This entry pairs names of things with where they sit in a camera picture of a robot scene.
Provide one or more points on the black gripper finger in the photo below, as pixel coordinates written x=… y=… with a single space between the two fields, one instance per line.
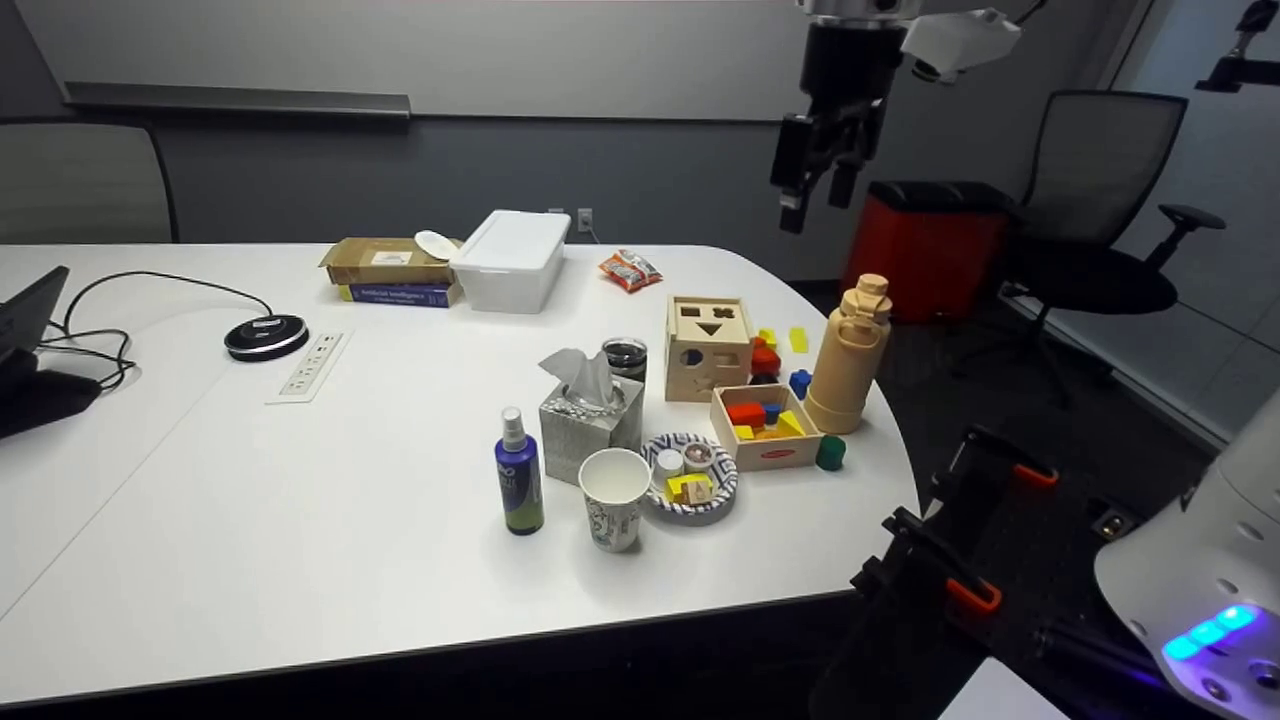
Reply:
x=794 y=175
x=852 y=162

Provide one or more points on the purple spray bottle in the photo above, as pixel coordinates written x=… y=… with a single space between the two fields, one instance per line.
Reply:
x=518 y=487

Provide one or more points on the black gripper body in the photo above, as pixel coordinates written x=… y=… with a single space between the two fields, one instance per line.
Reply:
x=851 y=75

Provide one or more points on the grey conference chair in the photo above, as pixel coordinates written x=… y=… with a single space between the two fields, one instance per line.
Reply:
x=80 y=180

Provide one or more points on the blue book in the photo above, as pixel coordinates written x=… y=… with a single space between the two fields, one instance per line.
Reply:
x=401 y=293

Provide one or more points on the patterned paper cup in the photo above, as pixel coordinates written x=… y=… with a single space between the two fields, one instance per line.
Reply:
x=612 y=514

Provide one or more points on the white plastic bin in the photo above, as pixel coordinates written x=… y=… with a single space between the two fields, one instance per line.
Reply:
x=512 y=264

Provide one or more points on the white flat strip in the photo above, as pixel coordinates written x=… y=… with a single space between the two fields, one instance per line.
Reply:
x=309 y=371

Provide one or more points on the patterned paper plate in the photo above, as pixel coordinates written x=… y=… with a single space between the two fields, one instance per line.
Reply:
x=718 y=465

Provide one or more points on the wall power outlet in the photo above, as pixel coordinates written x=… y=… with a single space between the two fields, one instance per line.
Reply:
x=587 y=216

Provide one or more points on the red rounded block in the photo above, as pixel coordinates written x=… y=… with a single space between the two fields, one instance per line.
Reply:
x=764 y=371

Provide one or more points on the white tape roll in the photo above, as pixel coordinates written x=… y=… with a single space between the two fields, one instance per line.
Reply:
x=433 y=245

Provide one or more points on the small wooden cube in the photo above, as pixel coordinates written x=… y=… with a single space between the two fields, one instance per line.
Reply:
x=698 y=492

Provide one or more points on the red bin with black lid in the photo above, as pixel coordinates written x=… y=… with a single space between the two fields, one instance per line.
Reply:
x=925 y=254

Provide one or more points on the black stand with orange clips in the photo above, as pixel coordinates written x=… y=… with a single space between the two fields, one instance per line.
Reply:
x=988 y=465

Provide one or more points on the red snack packet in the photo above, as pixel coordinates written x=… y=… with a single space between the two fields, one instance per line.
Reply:
x=631 y=269

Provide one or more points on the black office chair with armrests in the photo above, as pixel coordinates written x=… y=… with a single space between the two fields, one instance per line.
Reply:
x=1101 y=175

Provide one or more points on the green octagon block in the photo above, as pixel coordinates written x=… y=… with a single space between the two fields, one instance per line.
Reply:
x=830 y=454

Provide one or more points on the flat cardboard box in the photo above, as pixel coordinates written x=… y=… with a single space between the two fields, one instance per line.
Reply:
x=387 y=262

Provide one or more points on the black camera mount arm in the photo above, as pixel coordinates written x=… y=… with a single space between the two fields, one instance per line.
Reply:
x=1246 y=63

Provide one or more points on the white wall whiteboard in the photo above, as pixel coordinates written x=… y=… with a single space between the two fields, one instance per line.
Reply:
x=401 y=47

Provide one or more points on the dark cylindrical can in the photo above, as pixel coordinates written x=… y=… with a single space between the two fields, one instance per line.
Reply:
x=626 y=360

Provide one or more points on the wooden shape sorter box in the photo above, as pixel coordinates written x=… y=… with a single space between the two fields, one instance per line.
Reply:
x=707 y=360

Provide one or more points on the small wooden tray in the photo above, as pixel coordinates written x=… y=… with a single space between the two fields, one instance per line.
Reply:
x=778 y=459

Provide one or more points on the yellow toy piece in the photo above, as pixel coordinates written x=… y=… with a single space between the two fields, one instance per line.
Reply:
x=681 y=491

